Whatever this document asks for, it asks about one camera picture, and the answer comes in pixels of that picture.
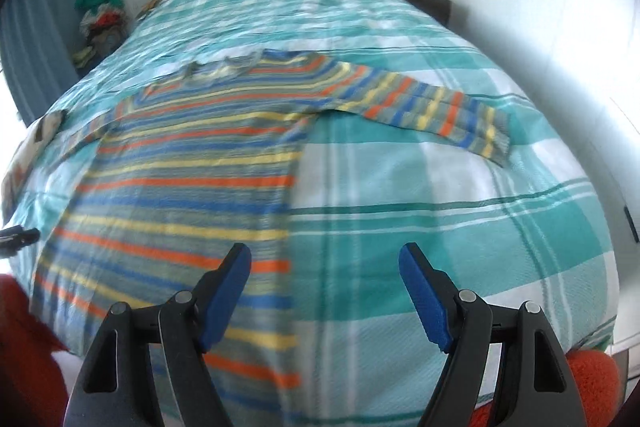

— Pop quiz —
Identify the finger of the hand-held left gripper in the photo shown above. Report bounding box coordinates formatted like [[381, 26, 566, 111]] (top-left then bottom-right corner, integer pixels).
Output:
[[0, 226, 41, 254]]

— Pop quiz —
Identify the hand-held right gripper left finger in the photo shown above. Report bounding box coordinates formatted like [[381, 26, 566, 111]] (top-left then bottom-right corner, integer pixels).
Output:
[[65, 243, 252, 427]]

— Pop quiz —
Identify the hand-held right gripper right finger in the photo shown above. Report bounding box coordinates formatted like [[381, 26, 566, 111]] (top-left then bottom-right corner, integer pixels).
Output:
[[398, 243, 588, 427]]

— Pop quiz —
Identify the striped knit sweater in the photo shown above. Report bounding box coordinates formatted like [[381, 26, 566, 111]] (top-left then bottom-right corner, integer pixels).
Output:
[[27, 49, 512, 390]]

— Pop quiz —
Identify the pile of colourful clothes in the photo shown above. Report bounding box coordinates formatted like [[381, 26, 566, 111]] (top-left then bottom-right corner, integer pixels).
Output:
[[75, 0, 128, 68]]

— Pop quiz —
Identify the teal plaid blanket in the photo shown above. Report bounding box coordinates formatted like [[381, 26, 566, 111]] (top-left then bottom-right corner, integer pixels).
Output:
[[2, 0, 621, 427]]

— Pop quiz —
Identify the blue curtain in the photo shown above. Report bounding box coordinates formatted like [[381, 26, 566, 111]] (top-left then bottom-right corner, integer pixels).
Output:
[[0, 0, 101, 122]]

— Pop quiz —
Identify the dark nightstand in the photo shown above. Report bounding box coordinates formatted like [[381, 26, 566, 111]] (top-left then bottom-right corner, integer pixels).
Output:
[[402, 0, 453, 25]]

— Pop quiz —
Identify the dark door handle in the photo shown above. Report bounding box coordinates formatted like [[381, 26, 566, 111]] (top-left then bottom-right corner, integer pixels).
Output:
[[625, 205, 640, 243]]

